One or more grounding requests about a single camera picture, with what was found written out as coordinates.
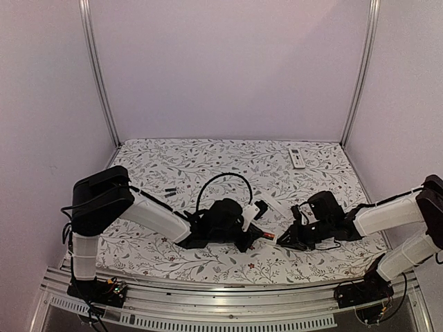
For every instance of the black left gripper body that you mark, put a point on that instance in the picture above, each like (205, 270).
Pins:
(221, 237)

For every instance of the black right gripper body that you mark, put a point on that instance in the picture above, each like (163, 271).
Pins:
(309, 237)

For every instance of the red battery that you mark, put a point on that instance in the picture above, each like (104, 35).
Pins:
(269, 236)

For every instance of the long white remote control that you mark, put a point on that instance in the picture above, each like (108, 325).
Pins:
(268, 240)

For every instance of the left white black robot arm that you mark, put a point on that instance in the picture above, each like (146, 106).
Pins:
(100, 199)

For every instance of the white air conditioner remote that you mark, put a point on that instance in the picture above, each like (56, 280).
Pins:
(296, 158)

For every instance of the floral patterned table mat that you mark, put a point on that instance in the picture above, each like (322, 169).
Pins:
(205, 171)

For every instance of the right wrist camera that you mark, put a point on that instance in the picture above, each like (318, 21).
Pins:
(303, 214)

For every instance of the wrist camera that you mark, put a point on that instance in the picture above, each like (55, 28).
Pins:
(303, 214)
(253, 212)

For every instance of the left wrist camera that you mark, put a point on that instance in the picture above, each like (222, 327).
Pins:
(253, 212)

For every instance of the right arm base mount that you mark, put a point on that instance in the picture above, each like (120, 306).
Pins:
(372, 288)

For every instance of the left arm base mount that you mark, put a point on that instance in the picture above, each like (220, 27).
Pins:
(110, 293)

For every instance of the right aluminium frame post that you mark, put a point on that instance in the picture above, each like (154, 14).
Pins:
(368, 45)

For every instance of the aluminium frame post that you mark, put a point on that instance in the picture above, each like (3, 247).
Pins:
(92, 50)
(368, 45)

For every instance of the left aluminium frame post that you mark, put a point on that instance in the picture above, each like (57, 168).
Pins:
(92, 50)

